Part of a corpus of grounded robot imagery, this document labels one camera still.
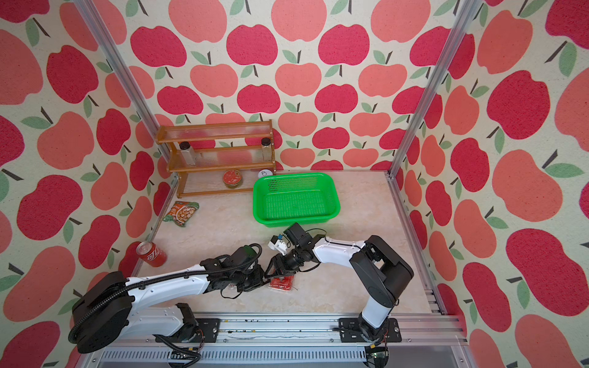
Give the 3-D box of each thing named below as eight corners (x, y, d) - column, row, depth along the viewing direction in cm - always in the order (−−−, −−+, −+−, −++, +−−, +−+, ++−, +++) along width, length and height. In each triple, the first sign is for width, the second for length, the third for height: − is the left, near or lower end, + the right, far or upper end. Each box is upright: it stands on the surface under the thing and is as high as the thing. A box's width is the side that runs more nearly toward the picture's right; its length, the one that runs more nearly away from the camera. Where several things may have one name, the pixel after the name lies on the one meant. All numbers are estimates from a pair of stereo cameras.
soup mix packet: (165, 222, 104) (162, 218, 101) (181, 202, 111) (178, 198, 109) (185, 227, 102) (182, 223, 100) (199, 206, 110) (197, 202, 107)
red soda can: (146, 268, 89) (131, 256, 81) (153, 253, 93) (139, 241, 85) (163, 268, 89) (150, 256, 81) (169, 253, 93) (157, 241, 85)
